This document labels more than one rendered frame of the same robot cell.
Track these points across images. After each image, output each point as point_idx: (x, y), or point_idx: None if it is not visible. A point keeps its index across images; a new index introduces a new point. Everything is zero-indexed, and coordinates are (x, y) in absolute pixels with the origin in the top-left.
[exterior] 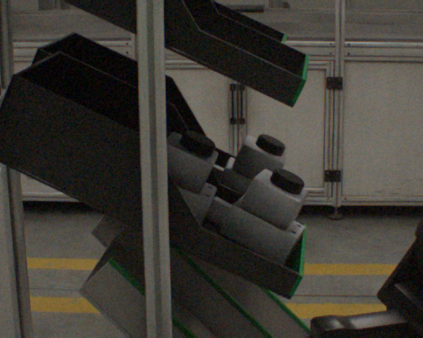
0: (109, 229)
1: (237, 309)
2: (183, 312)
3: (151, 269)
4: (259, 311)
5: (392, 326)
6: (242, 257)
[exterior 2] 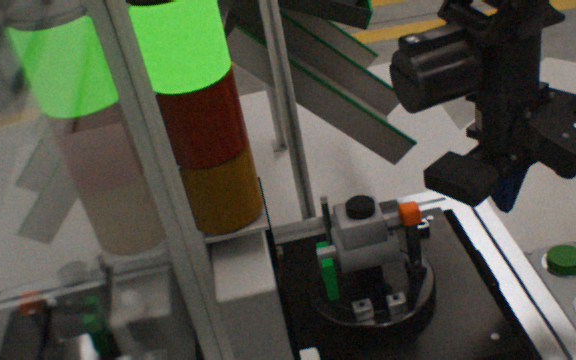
0: (223, 4)
1: (323, 44)
2: (287, 53)
3: (268, 26)
4: (333, 44)
5: (454, 33)
6: (329, 6)
